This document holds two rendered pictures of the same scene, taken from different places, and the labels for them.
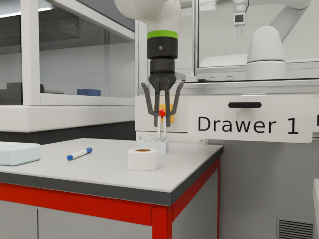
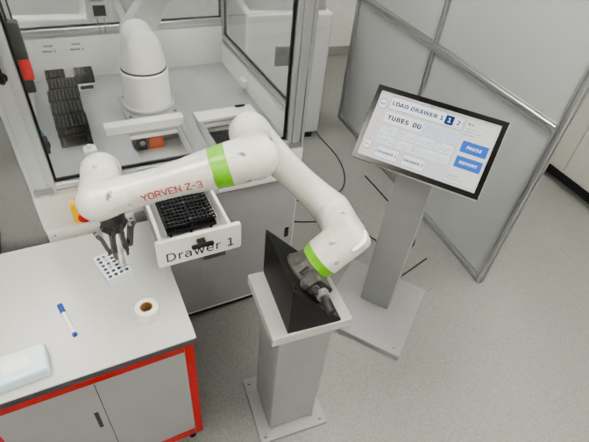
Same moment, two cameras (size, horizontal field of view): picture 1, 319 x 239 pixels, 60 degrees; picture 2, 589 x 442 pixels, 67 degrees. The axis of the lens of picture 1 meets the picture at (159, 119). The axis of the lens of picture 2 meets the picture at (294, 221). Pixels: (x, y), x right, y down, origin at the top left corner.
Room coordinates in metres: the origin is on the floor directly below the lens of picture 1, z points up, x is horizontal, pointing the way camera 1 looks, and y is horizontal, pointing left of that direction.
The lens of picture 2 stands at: (-0.21, 0.43, 1.96)
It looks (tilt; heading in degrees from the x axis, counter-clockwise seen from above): 42 degrees down; 308
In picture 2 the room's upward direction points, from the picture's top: 7 degrees clockwise
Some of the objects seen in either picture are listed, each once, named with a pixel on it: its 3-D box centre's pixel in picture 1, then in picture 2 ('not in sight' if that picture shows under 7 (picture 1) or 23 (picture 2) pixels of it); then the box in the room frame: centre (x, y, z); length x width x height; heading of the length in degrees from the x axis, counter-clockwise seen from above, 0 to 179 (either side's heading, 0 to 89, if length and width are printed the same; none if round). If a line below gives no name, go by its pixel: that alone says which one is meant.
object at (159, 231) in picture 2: not in sight; (182, 208); (0.87, -0.29, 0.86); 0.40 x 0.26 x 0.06; 158
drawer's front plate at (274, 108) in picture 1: (245, 118); (200, 244); (0.68, -0.21, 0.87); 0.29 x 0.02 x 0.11; 68
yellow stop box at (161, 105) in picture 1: (164, 113); (82, 210); (1.08, -0.02, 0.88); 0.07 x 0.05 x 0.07; 68
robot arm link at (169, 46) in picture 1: (162, 50); not in sight; (0.84, -0.01, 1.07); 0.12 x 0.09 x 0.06; 173
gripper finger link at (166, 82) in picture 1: (167, 97); (121, 235); (0.83, -0.02, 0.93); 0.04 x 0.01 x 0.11; 173
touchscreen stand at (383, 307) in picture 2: not in sight; (393, 240); (0.38, -1.11, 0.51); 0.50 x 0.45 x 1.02; 104
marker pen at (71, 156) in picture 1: (80, 153); (67, 319); (0.78, 0.22, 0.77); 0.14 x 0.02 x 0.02; 171
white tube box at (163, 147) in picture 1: (154, 145); (113, 267); (0.87, 0.02, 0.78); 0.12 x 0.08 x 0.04; 173
